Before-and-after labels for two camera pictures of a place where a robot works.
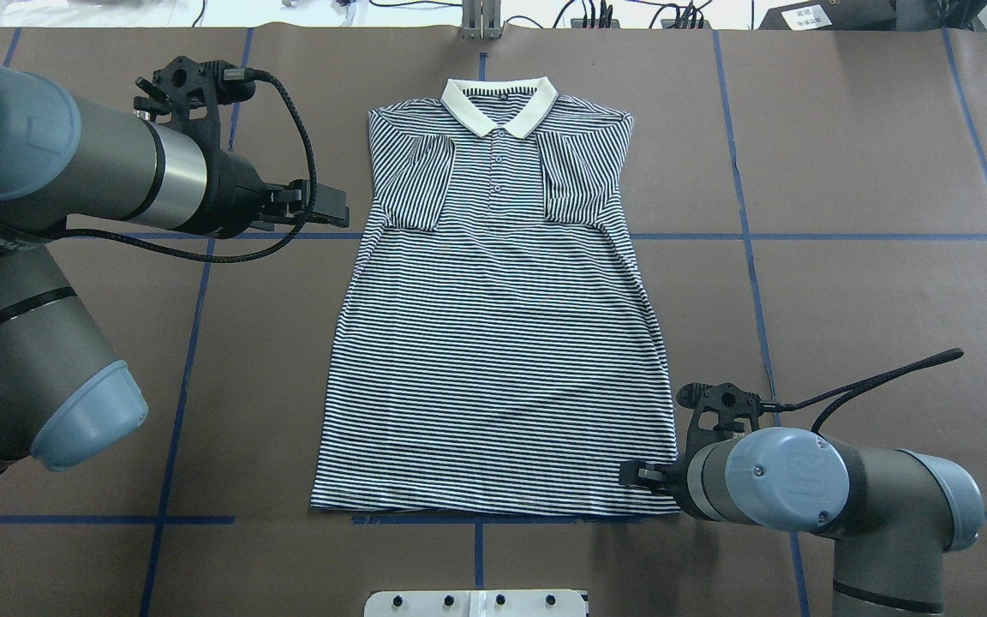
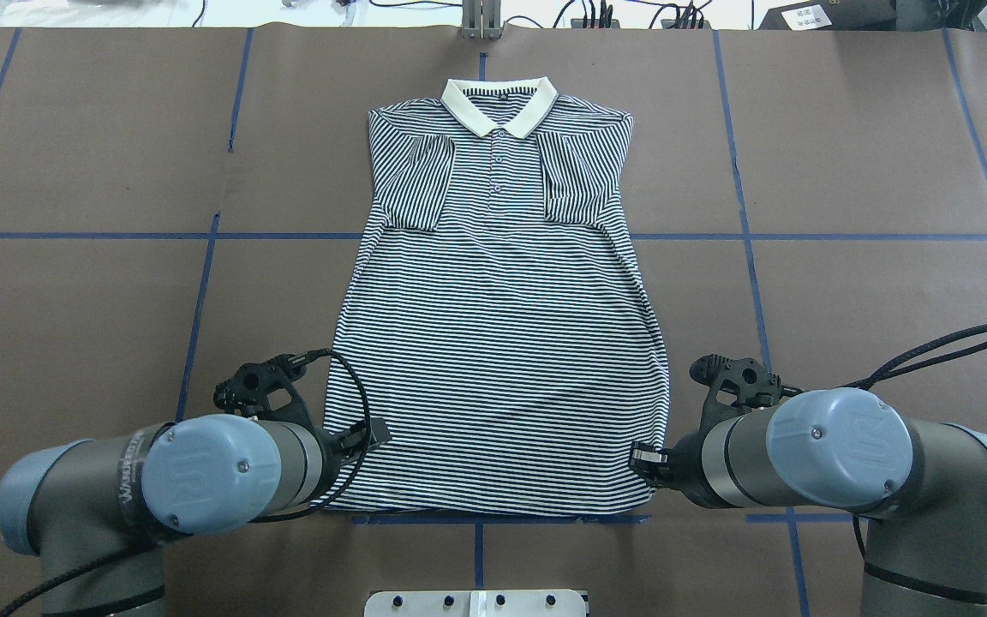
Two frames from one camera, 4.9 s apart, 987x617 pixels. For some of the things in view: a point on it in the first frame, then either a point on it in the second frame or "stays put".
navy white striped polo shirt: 496,351 stays put
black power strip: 578,23 stays put
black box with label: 833,15 stays put
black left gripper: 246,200 to 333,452
